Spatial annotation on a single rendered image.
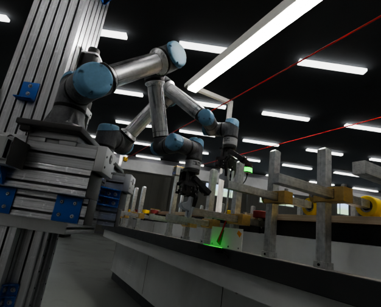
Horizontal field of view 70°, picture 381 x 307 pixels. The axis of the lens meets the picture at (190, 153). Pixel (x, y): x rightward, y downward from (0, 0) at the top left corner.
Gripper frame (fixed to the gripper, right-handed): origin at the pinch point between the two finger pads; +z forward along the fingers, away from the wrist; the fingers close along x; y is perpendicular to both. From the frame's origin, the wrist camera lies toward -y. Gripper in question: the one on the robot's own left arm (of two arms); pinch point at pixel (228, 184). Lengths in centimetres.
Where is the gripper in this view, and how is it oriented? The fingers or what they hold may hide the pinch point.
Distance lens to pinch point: 139.3
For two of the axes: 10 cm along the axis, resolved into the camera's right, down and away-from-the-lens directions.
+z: -1.4, 9.5, -2.7
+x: -6.5, -3.0, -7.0
